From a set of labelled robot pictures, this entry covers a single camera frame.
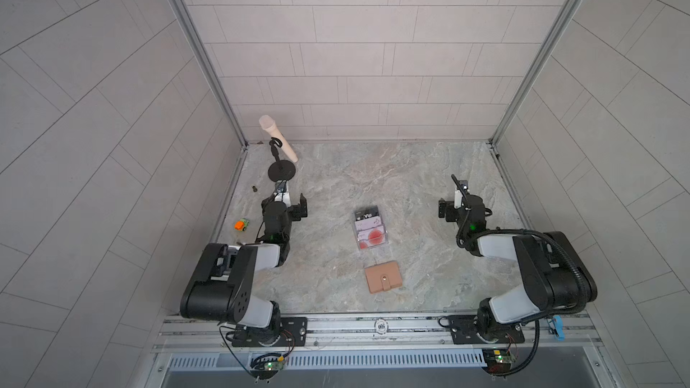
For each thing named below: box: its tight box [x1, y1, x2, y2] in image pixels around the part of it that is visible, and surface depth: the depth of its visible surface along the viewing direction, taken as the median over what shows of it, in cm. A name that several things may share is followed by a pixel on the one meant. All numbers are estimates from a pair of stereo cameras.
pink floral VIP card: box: [353, 215, 382, 231], surface depth 89 cm
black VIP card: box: [354, 205, 380, 221], surface depth 91 cm
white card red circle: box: [356, 224, 388, 250], surface depth 88 cm
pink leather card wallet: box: [364, 260, 403, 294], surface depth 81 cm
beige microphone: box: [258, 114, 300, 164], surface depth 90 cm
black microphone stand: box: [267, 136, 296, 183], surface depth 107 cm
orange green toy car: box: [233, 218, 250, 232], surface depth 91 cm
